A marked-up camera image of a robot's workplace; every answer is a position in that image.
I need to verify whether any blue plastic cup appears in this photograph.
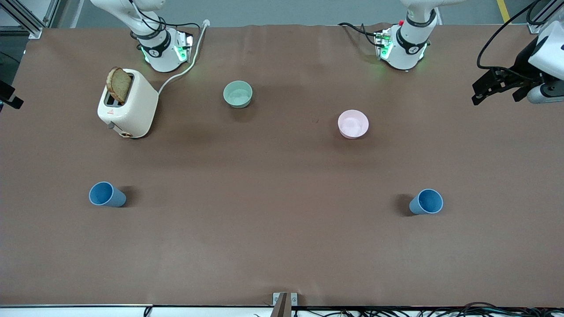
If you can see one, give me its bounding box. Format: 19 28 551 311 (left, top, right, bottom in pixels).
89 181 127 208
409 188 444 215

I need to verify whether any brown bread slice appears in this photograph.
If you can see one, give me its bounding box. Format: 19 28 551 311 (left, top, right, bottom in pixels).
106 66 133 104

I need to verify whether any cream white toaster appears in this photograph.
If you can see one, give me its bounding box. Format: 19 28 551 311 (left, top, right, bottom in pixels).
97 68 159 139

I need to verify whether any pink bowl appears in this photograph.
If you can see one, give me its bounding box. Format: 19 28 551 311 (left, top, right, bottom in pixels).
338 109 370 140

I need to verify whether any green bowl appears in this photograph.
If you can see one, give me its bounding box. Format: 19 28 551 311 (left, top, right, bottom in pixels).
223 80 253 109

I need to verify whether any brown table mat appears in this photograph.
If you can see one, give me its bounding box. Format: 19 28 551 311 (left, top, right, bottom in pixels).
0 23 564 307

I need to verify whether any dark brown pole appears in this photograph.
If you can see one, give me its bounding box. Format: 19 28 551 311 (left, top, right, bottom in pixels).
270 294 289 317

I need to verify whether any aluminium frame profile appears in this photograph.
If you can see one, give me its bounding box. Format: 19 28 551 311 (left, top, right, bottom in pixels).
0 0 60 39
527 0 564 35

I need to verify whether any black arm base cable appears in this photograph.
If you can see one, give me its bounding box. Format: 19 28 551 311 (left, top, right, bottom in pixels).
165 21 202 35
338 22 383 45

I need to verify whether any white toaster power cable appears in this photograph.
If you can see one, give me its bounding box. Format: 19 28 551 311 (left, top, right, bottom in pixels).
157 19 211 95

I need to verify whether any black cable tangle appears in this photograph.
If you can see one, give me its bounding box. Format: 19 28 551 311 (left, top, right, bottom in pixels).
291 302 564 317

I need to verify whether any metal table edge bracket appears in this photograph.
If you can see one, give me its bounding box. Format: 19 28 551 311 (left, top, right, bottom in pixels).
272 292 298 317

